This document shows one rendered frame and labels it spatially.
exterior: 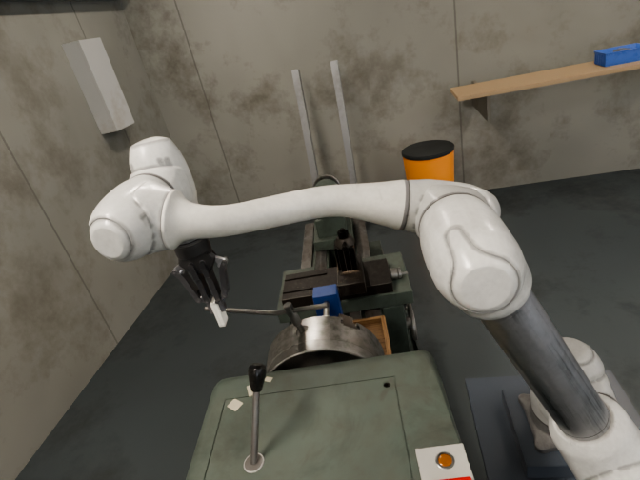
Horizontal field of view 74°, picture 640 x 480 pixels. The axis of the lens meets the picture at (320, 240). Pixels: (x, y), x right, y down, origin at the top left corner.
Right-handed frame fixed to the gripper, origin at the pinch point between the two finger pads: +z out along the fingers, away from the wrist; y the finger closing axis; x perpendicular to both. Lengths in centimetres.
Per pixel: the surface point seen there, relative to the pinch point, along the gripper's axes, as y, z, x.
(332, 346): -24.7, 11.5, 4.9
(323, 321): -22.5, 11.0, -3.8
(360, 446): -29.6, 9.1, 32.9
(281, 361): -12.3, 12.7, 5.9
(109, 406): 145, 132, -109
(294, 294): -5, 37, -56
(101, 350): 170, 123, -156
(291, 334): -14.5, 11.7, -1.7
